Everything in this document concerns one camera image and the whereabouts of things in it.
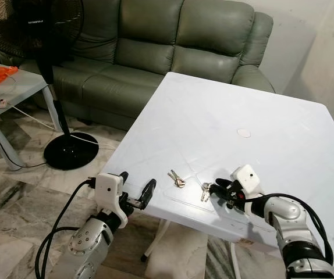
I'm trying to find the single silver key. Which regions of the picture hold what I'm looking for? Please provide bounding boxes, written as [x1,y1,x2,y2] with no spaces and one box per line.
[200,182,212,203]

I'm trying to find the black standing fan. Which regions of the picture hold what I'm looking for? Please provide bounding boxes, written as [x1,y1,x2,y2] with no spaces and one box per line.
[0,0,93,171]

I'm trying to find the white plastic folding table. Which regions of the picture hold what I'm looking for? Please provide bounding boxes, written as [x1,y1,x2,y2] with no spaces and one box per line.
[100,72,334,279]

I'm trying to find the green leather sofa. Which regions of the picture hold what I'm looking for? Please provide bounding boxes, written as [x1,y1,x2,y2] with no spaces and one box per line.
[10,0,276,132]

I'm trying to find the light grey side table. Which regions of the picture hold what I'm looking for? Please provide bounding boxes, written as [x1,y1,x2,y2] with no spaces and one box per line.
[0,59,62,140]

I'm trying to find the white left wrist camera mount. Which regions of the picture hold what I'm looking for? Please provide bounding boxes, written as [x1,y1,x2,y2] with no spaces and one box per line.
[94,173,130,230]

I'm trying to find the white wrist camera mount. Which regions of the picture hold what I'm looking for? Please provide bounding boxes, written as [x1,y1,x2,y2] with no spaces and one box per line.
[232,164,268,219]
[94,173,130,230]

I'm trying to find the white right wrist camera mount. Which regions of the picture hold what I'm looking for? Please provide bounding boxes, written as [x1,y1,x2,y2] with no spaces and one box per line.
[232,164,268,219]

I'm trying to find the silver keys on ring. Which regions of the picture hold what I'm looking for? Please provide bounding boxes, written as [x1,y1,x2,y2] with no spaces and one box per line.
[168,169,187,188]

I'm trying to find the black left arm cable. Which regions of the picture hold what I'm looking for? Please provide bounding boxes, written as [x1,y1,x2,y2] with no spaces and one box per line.
[36,177,98,279]

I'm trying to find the black floor cable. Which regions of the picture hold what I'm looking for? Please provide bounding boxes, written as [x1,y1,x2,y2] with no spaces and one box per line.
[9,156,47,170]

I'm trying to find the white floor cable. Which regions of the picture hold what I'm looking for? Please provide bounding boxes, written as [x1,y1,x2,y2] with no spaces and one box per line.
[9,105,111,149]

